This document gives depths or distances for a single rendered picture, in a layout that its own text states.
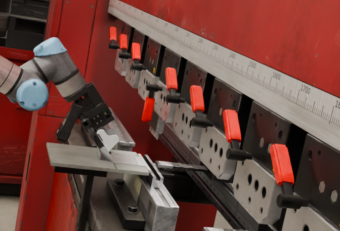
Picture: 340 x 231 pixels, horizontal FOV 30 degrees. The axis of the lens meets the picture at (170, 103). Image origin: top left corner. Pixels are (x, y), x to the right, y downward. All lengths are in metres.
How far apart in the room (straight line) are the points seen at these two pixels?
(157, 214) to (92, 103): 0.36
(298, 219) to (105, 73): 1.79
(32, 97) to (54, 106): 1.07
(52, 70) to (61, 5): 0.89
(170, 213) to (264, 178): 0.64
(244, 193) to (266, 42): 0.25
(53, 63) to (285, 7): 0.81
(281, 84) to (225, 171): 0.23
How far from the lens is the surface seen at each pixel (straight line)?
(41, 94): 1.53
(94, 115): 1.70
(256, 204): 1.01
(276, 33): 1.03
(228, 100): 1.17
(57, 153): 1.74
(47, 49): 1.66
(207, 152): 1.23
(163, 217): 1.59
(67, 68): 1.68
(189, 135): 1.34
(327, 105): 0.86
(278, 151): 0.88
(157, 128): 1.72
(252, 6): 1.14
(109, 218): 1.70
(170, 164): 1.80
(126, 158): 1.79
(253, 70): 1.08
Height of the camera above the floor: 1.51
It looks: 11 degrees down
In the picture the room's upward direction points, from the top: 11 degrees clockwise
